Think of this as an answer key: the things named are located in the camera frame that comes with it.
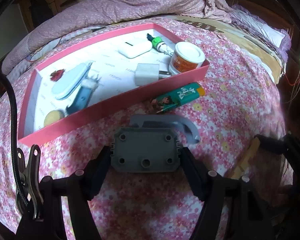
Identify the grey plastic plate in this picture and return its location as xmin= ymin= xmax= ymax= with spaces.
xmin=110 ymin=126 xmax=182 ymax=173

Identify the blue brush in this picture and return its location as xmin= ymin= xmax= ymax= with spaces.
xmin=66 ymin=76 xmax=101 ymax=117

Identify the green toy keychain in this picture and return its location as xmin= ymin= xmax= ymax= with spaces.
xmin=147 ymin=33 xmax=174 ymax=58

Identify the wooden bed headboard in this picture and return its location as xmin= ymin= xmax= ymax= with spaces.
xmin=225 ymin=0 xmax=300 ymax=93

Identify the metal spring clip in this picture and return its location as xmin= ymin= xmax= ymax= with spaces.
xmin=16 ymin=144 xmax=45 ymax=220

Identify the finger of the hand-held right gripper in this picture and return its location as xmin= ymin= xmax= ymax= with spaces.
xmin=254 ymin=134 xmax=291 ymax=153

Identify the white wall charger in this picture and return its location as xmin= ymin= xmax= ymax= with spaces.
xmin=134 ymin=63 xmax=172 ymax=87

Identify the dark hanging garment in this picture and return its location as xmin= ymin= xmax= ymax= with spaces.
xmin=30 ymin=0 xmax=53 ymax=27

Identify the tan cartoon blanket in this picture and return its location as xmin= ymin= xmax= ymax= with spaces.
xmin=175 ymin=15 xmax=288 ymax=85

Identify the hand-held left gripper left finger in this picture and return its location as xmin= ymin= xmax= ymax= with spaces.
xmin=16 ymin=145 xmax=112 ymax=240

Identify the red strawberry charm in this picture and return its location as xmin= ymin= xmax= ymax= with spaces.
xmin=49 ymin=69 xmax=66 ymax=82

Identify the round yellow wooden disc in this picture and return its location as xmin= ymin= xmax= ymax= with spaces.
xmin=44 ymin=109 xmax=65 ymax=128

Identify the grey curved plastic hook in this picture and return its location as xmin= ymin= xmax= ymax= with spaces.
xmin=129 ymin=114 xmax=200 ymax=145

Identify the pink floral bedsheet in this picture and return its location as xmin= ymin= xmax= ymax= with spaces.
xmin=0 ymin=17 xmax=294 ymax=240

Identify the lavender pillow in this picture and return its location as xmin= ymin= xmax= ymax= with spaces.
xmin=230 ymin=4 xmax=292 ymax=60

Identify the green printed lighter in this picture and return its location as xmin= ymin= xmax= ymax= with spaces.
xmin=150 ymin=82 xmax=205 ymax=114

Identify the wooden block piece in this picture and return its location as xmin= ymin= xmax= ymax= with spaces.
xmin=231 ymin=139 xmax=262 ymax=179

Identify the white jar orange label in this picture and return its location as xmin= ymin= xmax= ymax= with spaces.
xmin=168 ymin=42 xmax=205 ymax=75

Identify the pink cardboard box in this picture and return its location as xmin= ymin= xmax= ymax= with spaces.
xmin=17 ymin=22 xmax=210 ymax=147

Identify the white earbud case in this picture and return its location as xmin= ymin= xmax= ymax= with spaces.
xmin=118 ymin=41 xmax=152 ymax=59

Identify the black cable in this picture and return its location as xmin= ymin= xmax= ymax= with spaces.
xmin=0 ymin=67 xmax=28 ymax=205

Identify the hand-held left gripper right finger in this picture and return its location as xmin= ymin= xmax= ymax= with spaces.
xmin=181 ymin=146 xmax=278 ymax=240

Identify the pink quilt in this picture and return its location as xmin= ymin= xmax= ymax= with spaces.
xmin=1 ymin=0 xmax=240 ymax=73

